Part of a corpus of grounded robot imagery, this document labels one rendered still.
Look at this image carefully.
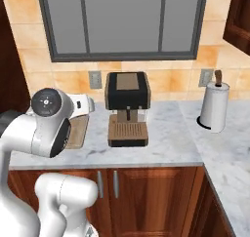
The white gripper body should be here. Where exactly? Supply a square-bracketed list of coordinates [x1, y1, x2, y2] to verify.
[82, 94, 97, 115]

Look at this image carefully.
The brown wooden cutting board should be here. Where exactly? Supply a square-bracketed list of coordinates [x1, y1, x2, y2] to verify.
[63, 113, 91, 150]

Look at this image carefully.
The black and brown coffee machine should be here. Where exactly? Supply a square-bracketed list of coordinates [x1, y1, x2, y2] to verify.
[104, 71, 151, 148]

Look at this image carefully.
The dark wooden tall cabinet panel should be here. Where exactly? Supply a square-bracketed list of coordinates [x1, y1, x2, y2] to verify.
[0, 0, 32, 116]

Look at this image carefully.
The grey framed window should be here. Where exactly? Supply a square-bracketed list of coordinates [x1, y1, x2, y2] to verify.
[35, 0, 210, 63]

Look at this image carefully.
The white paper towel roll holder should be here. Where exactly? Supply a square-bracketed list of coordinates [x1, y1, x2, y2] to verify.
[196, 69, 231, 135]

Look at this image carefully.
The brown wooden corner cupboard run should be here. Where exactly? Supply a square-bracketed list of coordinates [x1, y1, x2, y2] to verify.
[187, 174, 236, 237]

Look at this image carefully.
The grey wall outlet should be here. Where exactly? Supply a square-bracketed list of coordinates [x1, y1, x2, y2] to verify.
[197, 67, 215, 88]
[88, 70, 104, 90]

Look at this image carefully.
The grey cupboard door handle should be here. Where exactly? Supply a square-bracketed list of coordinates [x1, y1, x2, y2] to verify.
[97, 170, 104, 199]
[112, 170, 120, 199]

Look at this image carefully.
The dark wooden wall cupboard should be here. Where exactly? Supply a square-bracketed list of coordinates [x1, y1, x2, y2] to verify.
[222, 0, 250, 57]

